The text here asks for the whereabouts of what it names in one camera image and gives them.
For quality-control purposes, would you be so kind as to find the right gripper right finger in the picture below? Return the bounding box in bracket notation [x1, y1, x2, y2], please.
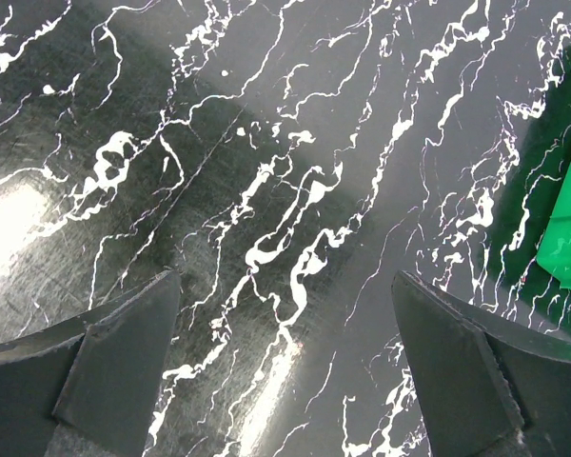
[391, 271, 571, 456]

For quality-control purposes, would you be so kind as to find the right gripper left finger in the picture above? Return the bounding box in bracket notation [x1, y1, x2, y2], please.
[0, 270, 181, 456]

